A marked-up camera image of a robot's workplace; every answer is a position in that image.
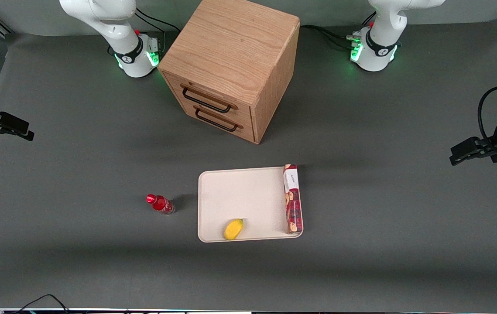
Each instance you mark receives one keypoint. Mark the red coke bottle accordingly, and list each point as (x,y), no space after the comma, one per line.
(161,204)

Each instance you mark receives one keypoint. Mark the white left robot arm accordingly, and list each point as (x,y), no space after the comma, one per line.
(381,30)

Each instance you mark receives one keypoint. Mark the cream plastic tray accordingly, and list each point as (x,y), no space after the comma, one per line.
(248,200)

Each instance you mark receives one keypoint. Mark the red cookie box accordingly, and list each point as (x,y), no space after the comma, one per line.
(293,205)

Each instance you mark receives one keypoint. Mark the wooden two-drawer cabinet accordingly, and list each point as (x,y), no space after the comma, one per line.
(231,52)

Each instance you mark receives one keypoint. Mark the yellow lemon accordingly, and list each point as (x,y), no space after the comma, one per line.
(233,230)

